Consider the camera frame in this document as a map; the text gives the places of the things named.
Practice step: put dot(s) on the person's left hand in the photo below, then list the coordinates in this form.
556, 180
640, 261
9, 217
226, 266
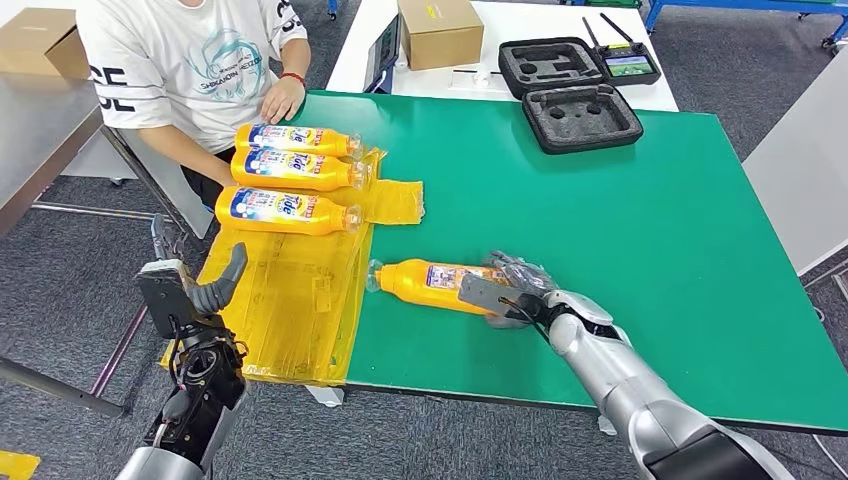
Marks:
281, 102

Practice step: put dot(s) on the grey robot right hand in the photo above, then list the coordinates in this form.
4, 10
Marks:
530, 278

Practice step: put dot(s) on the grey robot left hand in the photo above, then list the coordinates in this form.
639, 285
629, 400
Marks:
208, 291

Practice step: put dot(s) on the orange detergent bottle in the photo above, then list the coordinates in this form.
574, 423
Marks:
311, 218
411, 285
331, 142
331, 175

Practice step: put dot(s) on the person's right forearm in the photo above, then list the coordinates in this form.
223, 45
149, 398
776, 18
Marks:
185, 156

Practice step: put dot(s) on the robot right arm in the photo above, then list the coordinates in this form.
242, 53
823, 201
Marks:
636, 397

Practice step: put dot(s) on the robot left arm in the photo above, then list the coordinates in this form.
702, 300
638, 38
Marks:
192, 404

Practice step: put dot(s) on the person's left forearm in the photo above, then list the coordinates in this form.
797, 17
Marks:
298, 56

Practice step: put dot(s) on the yellow plastic sheet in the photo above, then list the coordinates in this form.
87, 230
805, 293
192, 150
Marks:
298, 305

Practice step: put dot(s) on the dark tablet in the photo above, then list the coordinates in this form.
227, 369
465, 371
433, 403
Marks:
381, 58

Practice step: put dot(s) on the person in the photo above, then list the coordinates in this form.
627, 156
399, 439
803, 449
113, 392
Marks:
172, 66

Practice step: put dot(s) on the white table foot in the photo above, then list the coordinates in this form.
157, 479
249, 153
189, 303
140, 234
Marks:
326, 396
606, 425

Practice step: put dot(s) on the black foam-lined case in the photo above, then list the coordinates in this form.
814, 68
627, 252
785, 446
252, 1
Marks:
580, 120

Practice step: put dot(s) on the cardboard box with yellow label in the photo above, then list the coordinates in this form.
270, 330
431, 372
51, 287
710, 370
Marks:
438, 34

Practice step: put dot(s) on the black pen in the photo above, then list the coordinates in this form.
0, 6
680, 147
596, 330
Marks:
467, 71

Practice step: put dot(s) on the small white cylinder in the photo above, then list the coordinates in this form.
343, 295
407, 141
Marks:
482, 79

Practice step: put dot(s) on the steel table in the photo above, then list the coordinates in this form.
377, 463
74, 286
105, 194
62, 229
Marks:
40, 132

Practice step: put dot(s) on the black remote controller with screen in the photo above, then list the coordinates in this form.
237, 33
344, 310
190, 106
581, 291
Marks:
629, 67

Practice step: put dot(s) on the plain cardboard box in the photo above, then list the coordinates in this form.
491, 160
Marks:
40, 41

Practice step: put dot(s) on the pale grey table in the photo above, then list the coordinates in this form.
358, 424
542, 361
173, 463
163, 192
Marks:
798, 172

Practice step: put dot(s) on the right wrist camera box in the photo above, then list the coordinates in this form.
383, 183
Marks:
487, 295

